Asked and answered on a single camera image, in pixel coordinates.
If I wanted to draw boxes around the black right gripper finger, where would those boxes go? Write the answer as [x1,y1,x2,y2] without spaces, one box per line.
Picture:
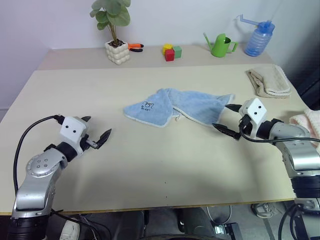
[212,122,241,141]
[224,103,242,114]

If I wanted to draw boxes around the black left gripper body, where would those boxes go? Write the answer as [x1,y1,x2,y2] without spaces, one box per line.
[79,133,99,152]

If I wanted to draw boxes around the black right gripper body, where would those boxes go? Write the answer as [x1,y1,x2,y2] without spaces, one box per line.
[238,114,253,137]

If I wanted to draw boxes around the light blue towel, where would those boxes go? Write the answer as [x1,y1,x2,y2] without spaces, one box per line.
[122,87,236,129]

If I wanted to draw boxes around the folded beige towel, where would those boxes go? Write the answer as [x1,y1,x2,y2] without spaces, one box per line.
[245,65,293,99]

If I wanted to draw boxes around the pink towel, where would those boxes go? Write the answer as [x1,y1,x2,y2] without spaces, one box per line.
[289,108,320,140]

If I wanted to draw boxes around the green watering can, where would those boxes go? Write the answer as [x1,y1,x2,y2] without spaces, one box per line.
[202,32,239,59]

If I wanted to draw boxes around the blue ribbed spray bottle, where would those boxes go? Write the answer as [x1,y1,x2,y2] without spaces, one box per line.
[234,13,276,57]

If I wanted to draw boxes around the green plant in white pot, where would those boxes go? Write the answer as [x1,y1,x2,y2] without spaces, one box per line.
[89,0,132,66]

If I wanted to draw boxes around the black panel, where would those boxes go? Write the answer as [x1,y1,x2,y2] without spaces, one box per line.
[289,32,320,111]

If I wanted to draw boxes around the red cube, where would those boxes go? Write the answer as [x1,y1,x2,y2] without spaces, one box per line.
[164,49,176,62]

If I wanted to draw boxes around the white sneaker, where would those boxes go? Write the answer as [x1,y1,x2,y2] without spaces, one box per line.
[59,216,81,240]

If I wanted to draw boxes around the orange and black pliers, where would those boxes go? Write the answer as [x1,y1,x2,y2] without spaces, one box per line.
[127,42,145,53]

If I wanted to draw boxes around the grey sneaker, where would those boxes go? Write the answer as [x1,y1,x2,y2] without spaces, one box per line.
[250,202,279,219]

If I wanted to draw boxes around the yellow block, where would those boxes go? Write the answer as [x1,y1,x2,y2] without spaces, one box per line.
[162,43,175,56]

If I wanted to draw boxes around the black foot pedal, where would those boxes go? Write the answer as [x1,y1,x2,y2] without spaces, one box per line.
[212,221,244,236]

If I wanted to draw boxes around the dark rounded shape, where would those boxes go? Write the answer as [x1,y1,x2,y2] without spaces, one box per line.
[172,207,218,240]

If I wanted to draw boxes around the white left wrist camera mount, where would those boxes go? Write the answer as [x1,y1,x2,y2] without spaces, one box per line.
[59,115,90,156]

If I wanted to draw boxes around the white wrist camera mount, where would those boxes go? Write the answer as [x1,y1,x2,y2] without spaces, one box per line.
[59,115,90,156]
[238,97,268,140]

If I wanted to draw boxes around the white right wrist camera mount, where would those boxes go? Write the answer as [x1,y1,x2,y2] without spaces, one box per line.
[238,97,268,140]

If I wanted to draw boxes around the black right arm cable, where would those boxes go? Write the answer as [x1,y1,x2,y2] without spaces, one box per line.
[238,119,320,144]

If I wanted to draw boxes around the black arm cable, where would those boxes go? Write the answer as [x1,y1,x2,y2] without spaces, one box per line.
[238,119,320,144]
[13,114,63,196]

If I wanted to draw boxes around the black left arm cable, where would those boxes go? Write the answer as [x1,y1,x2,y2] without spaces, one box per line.
[13,114,63,196]

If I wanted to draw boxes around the grey floor cable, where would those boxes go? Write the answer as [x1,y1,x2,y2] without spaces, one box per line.
[206,205,233,226]

